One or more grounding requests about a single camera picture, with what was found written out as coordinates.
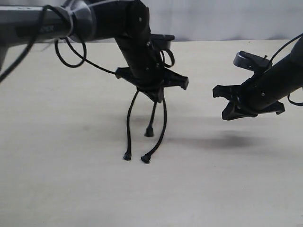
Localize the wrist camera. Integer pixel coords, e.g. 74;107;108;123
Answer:
233;51;273;72
151;34;175;50

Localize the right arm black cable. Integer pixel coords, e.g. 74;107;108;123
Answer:
269;33;303;106

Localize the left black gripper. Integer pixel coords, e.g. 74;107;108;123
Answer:
115;36;189;103

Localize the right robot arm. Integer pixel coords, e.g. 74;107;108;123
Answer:
213;39;303;121

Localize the black rope strand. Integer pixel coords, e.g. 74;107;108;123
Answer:
141;94;168;164
144;102;159;138
123;91;140;161

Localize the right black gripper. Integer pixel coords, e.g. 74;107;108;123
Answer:
213;68;285;121

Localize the white backdrop curtain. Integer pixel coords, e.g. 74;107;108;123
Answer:
0;0;303;44

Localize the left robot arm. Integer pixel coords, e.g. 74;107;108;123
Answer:
0;0;188;103

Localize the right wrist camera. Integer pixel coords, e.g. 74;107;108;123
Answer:
233;51;273;72

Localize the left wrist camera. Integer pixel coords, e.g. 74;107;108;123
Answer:
151;34;175;50

